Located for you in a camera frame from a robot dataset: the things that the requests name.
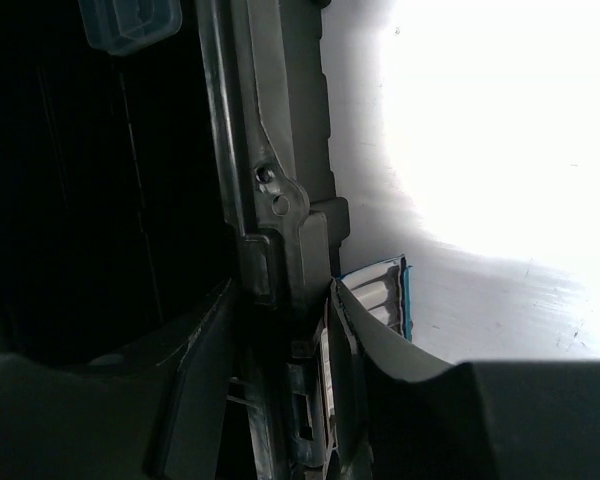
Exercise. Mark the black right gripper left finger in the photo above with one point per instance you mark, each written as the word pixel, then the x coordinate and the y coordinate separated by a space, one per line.
pixel 153 409

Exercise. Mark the black plastic toolbox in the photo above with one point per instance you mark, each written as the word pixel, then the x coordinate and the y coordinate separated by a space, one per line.
pixel 151 151

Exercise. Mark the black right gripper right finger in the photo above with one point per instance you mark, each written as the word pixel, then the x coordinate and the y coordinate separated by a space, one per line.
pixel 427 419

